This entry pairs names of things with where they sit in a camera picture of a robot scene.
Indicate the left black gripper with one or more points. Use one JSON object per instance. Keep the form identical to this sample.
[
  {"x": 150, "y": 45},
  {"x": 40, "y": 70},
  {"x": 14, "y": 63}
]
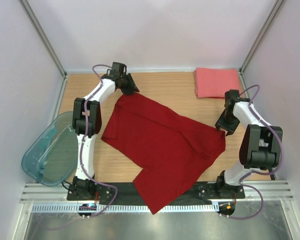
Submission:
[{"x": 132, "y": 87}]

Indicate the teal plastic bin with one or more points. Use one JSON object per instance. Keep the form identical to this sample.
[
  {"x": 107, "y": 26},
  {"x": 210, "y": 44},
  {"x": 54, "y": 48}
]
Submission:
[{"x": 52, "y": 158}]

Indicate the aluminium frame rail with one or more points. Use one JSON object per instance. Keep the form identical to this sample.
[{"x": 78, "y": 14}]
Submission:
[
  {"x": 42, "y": 35},
  {"x": 274, "y": 12}
]

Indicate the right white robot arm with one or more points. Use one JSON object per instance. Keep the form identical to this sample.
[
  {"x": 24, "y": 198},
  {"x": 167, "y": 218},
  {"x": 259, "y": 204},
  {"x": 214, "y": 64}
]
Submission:
[{"x": 261, "y": 148}]

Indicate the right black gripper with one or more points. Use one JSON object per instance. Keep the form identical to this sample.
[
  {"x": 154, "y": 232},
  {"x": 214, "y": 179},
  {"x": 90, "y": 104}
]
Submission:
[{"x": 231, "y": 129}]

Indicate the slotted cable duct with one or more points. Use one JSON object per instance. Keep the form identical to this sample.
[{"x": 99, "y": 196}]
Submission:
[{"x": 81, "y": 208}]

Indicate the folded pink t shirt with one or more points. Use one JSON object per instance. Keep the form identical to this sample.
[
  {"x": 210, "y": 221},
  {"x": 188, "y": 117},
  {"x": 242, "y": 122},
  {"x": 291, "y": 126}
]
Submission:
[{"x": 213, "y": 83}]

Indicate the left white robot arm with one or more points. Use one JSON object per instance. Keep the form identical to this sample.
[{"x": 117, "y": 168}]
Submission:
[{"x": 87, "y": 123}]

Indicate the dark red t shirt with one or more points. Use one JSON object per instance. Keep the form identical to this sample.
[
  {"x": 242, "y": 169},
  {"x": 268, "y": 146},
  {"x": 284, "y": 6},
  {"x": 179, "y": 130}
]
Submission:
[{"x": 172, "y": 150}]

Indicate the right aluminium frame rail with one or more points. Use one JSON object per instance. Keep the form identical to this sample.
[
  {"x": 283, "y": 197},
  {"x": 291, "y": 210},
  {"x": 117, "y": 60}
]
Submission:
[{"x": 274, "y": 12}]

